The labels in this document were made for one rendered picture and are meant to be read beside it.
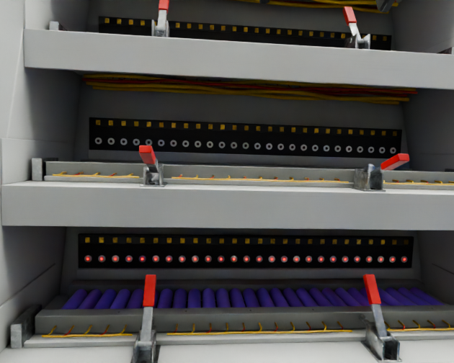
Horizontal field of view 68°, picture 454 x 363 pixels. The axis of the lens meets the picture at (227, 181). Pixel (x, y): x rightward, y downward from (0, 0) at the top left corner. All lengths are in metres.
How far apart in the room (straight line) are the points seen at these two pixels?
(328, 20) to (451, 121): 0.31
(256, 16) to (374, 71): 0.32
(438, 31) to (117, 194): 0.58
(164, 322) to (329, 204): 0.25
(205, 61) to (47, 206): 0.25
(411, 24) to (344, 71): 0.31
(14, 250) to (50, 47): 0.25
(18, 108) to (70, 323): 0.26
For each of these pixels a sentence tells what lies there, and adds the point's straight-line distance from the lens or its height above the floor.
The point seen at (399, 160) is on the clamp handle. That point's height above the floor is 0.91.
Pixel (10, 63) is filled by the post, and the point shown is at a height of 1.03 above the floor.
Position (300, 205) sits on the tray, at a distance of 0.40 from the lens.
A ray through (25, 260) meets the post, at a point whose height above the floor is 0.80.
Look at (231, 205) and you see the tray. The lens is 0.39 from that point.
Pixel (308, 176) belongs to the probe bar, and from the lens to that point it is 0.46.
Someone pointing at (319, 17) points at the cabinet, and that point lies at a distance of 0.78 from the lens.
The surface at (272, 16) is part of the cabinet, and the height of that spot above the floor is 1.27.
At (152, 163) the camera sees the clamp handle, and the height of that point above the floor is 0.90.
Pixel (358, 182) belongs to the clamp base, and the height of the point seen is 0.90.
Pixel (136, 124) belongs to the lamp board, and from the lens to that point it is 0.58.
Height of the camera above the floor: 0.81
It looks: 12 degrees up
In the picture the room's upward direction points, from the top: straight up
